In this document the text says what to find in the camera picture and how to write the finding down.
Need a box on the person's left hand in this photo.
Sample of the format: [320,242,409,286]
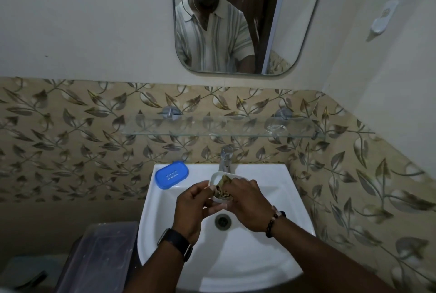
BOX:
[172,180,228,246]

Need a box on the person's right hand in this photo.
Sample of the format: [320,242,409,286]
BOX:
[221,177,277,234]

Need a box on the olive brown cleaning cloth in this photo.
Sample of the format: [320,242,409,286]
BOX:
[216,175,236,201]

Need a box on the white cup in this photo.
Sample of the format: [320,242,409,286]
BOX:
[208,172,246,204]

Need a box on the person's right forearm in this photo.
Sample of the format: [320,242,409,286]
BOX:
[272,216,399,293]

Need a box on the person's left forearm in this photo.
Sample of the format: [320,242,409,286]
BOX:
[124,235,192,293]

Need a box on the metal sink drain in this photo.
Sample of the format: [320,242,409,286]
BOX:
[215,214,232,231]

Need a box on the chrome faucet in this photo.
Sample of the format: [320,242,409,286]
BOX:
[218,145,235,174]

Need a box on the white ceramic sink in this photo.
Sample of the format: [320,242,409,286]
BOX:
[137,163,316,293]

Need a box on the black smartwatch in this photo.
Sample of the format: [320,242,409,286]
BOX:
[157,228,193,263]

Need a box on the blue soap dish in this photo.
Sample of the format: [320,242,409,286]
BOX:
[155,161,190,190]

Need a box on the clear plastic storage box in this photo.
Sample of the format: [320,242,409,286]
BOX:
[54,221,140,293]

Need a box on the black beaded bracelet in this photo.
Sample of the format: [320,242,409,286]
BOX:
[265,206,287,239]

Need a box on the glass wall shelf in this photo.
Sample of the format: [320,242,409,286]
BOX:
[120,115,326,141]

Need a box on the chrome shelf bracket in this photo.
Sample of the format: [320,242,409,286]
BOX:
[161,106,182,122]
[275,108,294,122]

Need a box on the wall mirror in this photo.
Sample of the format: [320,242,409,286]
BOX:
[170,0,333,77]

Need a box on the white wall hook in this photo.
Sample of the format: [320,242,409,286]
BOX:
[370,0,399,35]

